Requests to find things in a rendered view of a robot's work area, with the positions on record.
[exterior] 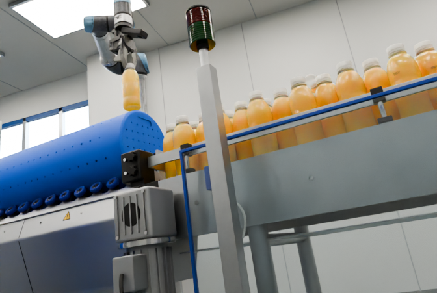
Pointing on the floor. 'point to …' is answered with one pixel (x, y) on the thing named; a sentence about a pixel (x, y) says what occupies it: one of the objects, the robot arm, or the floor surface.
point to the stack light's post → (222, 182)
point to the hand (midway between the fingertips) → (129, 66)
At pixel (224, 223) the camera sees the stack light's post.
